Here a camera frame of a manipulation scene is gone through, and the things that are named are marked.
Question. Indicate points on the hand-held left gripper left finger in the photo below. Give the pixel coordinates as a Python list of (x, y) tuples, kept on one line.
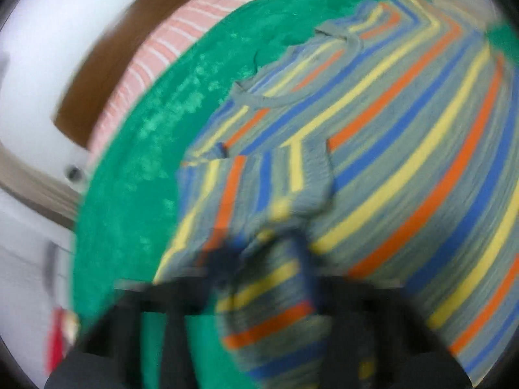
[(174, 332)]

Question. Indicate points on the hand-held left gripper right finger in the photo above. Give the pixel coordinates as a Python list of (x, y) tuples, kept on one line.
[(357, 332)]

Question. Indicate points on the striped knit small shirt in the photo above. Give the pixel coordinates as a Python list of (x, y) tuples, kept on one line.
[(385, 150)]

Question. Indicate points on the red cloth item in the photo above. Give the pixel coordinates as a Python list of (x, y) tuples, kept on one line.
[(56, 340)]

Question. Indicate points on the green fuzzy blanket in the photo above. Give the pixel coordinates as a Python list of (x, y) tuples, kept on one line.
[(142, 178)]

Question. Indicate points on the round metal fitting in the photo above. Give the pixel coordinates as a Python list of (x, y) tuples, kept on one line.
[(73, 172)]

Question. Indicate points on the beige band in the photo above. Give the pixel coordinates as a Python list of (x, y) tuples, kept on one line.
[(32, 186)]

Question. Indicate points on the brown wooden panel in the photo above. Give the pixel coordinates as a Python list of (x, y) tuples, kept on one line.
[(101, 77)]

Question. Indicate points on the pink white striped cloth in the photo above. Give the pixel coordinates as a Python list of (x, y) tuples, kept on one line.
[(162, 44)]

